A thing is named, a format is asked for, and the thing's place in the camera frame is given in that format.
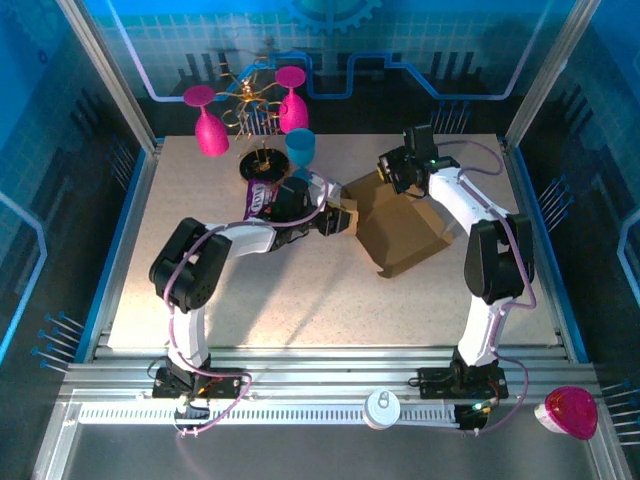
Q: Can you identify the brown cardboard box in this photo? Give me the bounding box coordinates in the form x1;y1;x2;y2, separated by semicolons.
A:
325;169;456;280

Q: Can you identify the purple snack bag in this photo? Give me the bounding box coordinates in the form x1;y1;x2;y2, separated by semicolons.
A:
242;178;286;221

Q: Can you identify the blue plastic goblet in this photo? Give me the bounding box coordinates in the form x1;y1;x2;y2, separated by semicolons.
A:
284;127;318;184

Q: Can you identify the pink plastic wine glass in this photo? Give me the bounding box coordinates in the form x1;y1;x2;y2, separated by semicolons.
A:
274;65;311;135
182;84;230;158

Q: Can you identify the white tin can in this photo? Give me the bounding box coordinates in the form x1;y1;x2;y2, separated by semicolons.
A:
363;388;401;430

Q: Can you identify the black circuit board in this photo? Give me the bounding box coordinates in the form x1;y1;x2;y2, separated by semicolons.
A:
457;399;496;432

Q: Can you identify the pink bowl with white rim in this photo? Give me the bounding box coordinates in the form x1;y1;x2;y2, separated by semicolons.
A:
533;385;599;441

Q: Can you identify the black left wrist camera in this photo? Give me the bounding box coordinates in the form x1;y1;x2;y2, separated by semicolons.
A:
274;175;314;221

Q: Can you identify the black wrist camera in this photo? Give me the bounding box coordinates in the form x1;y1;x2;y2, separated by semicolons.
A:
274;175;314;221
402;124;437;161

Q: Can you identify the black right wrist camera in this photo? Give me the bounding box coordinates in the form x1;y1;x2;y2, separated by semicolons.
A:
402;124;437;161

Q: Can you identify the gold wire glass rack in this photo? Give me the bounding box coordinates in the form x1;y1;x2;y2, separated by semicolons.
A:
212;54;292;182

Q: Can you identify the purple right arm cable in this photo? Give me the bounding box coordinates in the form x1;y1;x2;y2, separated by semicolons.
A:
432;139;537;436

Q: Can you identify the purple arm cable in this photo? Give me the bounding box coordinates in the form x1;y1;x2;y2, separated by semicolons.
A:
164;169;331;439
432;139;537;436

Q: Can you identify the aluminium frame rail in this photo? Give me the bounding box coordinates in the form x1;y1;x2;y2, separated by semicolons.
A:
59;344;600;406

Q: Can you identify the aluminium frame post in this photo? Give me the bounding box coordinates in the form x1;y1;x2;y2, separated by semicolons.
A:
55;0;162;154
502;0;591;151

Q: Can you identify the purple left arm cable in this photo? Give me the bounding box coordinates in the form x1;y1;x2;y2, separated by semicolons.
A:
164;169;331;439

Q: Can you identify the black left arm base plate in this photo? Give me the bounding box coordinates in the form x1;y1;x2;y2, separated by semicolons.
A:
151;367;251;401

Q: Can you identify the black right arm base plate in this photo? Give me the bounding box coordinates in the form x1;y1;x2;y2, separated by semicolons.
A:
417;366;510;400

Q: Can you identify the white slotted cable duct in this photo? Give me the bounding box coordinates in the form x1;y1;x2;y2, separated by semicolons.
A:
77;403;459;426

